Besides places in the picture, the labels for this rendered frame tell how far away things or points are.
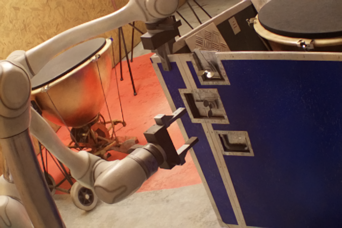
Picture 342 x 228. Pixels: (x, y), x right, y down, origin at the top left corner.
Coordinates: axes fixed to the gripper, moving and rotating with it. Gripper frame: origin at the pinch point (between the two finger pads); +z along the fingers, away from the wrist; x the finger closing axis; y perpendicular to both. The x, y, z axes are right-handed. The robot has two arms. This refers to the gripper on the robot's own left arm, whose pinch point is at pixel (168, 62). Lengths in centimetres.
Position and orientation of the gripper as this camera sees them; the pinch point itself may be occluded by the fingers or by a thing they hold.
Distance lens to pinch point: 180.0
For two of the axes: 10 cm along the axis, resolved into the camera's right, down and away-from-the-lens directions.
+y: -7.3, -1.6, 6.7
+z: 2.5, 8.4, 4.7
